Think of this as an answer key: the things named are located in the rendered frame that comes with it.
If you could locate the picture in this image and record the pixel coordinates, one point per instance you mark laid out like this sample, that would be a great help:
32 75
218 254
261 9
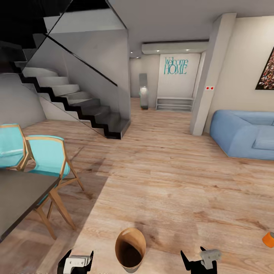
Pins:
266 81

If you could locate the trash can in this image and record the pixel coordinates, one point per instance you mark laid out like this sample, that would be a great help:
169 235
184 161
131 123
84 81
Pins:
130 249

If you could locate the straight chair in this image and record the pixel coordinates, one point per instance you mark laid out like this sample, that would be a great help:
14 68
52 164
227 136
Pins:
51 158
12 147

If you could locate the can of soda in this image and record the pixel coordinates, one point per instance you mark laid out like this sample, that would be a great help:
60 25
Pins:
268 240

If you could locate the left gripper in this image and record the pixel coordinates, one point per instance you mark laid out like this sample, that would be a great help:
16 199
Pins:
76 270

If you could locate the sofa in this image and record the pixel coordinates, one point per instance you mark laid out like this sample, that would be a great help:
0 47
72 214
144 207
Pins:
244 134

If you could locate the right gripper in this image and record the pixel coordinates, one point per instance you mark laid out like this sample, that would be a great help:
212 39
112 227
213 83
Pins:
196 267

